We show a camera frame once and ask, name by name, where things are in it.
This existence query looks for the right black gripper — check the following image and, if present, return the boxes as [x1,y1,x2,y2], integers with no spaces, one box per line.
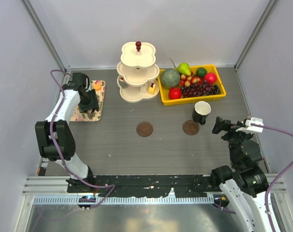
[212,116,252,166]

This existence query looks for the metal tongs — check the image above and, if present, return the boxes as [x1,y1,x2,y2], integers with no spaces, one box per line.
[87,109,95,119]

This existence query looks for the chocolate swirl roll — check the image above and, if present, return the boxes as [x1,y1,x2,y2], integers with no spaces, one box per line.
[119,81,128,89]

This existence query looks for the white cake slice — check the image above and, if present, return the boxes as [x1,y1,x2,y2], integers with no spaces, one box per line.
[140,85,148,93]

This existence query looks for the yellow cake slice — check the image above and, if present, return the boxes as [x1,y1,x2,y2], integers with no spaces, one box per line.
[148,83,156,95]

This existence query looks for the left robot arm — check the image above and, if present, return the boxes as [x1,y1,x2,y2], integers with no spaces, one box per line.
[35,72,100,193]

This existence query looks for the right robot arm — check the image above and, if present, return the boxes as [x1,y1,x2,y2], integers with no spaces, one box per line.
[210,117,280,232]

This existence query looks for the orange macaron upper right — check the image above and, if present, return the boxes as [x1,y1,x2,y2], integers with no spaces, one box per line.
[93,84,102,90]

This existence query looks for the floral dessert tray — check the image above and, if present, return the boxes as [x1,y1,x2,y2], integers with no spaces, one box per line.
[70,80,106,122]

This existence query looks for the black mug white inside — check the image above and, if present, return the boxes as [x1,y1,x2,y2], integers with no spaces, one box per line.
[192,101,211,125]

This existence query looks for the right wooden coaster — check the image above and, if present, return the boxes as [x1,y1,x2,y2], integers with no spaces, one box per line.
[182,120,200,135]

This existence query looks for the wooden coaster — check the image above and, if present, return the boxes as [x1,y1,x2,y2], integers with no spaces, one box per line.
[136,122,153,137]
[182,120,200,135]

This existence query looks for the black grape bunch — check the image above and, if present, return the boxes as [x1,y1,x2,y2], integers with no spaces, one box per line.
[208,85,221,95]

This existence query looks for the purple grape bunch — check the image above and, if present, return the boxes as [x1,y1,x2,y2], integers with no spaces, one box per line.
[180,81,213,98]

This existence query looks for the pink red apple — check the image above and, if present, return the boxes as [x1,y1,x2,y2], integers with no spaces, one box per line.
[204,72,217,84]

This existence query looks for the cream three-tier stand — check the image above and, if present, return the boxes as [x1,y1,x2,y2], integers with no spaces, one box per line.
[117,41,160,103]

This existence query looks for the green lime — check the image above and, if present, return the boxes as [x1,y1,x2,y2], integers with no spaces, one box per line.
[196,67,207,78]

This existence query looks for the red tomato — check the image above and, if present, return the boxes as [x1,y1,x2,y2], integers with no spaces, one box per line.
[168,87,182,100]

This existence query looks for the left wooden coaster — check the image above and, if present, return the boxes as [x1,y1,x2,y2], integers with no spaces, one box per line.
[136,122,153,137]

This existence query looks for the yellow plastic fruit bin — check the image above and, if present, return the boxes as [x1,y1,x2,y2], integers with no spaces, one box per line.
[158,64,226,106]

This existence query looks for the green pear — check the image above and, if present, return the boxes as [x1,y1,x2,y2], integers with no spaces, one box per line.
[177,62,191,76]

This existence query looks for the green melon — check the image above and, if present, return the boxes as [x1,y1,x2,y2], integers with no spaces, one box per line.
[160,69,180,89]

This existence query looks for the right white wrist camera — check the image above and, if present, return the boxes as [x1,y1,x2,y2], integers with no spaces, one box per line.
[236,117,264,134]

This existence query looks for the white cable duct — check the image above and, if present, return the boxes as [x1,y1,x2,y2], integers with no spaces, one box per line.
[33,194,214,205]

